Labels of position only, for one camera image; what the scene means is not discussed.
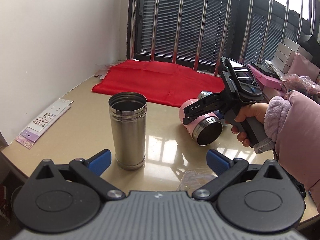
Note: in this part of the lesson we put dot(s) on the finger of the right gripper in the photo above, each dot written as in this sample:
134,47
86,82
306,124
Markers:
208,104

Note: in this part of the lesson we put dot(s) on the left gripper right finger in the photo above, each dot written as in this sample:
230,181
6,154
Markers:
254,198

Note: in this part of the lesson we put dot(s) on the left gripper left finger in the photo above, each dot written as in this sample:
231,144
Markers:
57,198

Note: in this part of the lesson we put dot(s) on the pink steel cup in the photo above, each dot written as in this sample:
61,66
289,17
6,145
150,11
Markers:
205,129

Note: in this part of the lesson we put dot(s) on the pink sleeve right forearm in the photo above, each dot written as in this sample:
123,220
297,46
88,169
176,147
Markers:
293,124

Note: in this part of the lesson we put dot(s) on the blue printed cup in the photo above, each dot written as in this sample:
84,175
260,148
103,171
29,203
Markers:
203,94

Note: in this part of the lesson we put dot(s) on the tall stainless steel cup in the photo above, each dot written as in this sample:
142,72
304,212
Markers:
128,121

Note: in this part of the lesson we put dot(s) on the right hand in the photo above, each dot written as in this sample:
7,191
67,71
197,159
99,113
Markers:
248,123

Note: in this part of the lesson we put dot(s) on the pink flat box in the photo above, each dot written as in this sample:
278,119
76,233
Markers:
265,80

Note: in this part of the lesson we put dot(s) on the red flag cloth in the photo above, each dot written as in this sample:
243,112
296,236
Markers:
160,82

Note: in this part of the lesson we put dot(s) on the clear plastic jar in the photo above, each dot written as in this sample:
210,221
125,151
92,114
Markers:
193,180

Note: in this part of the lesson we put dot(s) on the sticker sheet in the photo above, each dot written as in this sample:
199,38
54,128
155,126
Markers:
43,122

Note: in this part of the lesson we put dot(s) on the window metal railing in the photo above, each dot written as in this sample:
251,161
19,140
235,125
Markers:
196,33

